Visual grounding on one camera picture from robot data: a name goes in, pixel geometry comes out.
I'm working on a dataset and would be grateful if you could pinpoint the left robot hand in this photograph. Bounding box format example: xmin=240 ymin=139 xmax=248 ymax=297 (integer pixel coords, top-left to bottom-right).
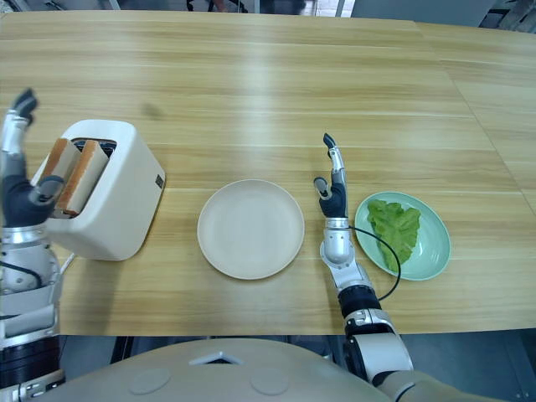
xmin=0 ymin=87 xmax=65 ymax=229

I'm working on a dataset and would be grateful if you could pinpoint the green plate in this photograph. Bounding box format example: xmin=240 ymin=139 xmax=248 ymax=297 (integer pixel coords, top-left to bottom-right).
xmin=354 ymin=191 xmax=452 ymax=281

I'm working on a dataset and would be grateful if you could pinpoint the green lettuce leaf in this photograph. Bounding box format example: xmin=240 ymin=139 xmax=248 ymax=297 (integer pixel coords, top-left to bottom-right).
xmin=366 ymin=198 xmax=422 ymax=273

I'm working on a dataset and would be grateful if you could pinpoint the white cord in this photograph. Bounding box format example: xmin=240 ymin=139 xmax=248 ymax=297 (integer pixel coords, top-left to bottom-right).
xmin=57 ymin=252 xmax=77 ymax=278

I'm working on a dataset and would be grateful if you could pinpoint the robot body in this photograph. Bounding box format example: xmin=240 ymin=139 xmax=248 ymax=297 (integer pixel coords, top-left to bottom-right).
xmin=39 ymin=337 xmax=394 ymax=402

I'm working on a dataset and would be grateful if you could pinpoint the bread slice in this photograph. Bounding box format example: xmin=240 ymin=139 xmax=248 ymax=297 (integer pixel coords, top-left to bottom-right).
xmin=40 ymin=137 xmax=80 ymax=185
xmin=55 ymin=140 xmax=113 ymax=218

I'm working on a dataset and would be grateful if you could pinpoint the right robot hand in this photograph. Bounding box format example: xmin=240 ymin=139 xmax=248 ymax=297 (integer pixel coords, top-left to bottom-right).
xmin=313 ymin=132 xmax=350 ymax=219

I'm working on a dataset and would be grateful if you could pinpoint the cream toaster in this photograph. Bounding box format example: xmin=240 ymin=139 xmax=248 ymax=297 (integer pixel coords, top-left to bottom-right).
xmin=31 ymin=119 xmax=167 ymax=262

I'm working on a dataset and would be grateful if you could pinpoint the beige plate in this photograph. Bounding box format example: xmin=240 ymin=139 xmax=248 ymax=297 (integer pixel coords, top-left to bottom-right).
xmin=197 ymin=178 xmax=306 ymax=281

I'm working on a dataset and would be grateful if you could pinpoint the black cable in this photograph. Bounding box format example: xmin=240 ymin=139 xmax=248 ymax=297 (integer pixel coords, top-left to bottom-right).
xmin=346 ymin=225 xmax=402 ymax=301
xmin=0 ymin=260 xmax=43 ymax=322

